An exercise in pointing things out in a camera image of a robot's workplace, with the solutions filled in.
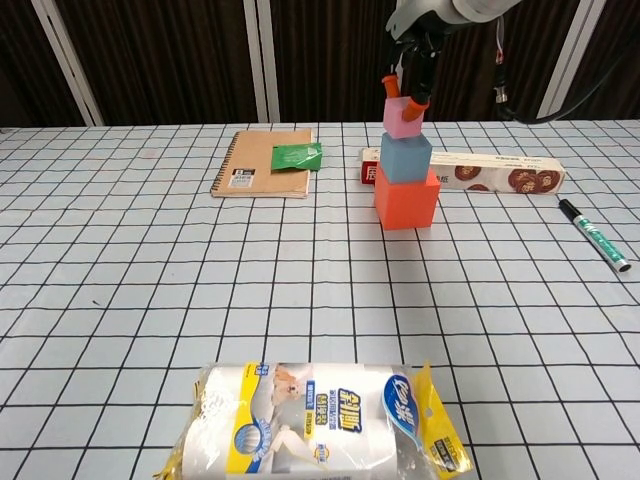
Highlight green marker pen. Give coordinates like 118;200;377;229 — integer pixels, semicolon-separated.
557;198;632;274

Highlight checkered light blue tablecloth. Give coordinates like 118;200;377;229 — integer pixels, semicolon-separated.
0;119;640;480

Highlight large orange foam cube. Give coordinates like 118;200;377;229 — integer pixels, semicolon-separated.
373;164;442;231

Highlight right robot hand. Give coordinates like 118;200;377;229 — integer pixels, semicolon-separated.
380;0;459;123

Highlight packaged white bag rolls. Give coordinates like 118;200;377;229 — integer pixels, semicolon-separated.
152;360;474;480

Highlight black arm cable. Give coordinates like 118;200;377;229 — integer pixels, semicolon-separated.
492;14;640;125

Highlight green foil sachet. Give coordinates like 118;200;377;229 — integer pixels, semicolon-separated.
269;141;324;174

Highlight brown spiral notebook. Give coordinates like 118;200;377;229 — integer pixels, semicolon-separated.
209;128;315;200

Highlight long baking paper box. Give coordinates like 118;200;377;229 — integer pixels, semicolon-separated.
358;147;567;197

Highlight medium blue foam cube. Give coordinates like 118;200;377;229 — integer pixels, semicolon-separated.
379;133;433;185

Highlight small pink foam cube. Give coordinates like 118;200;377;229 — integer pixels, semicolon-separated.
382;96;425;140

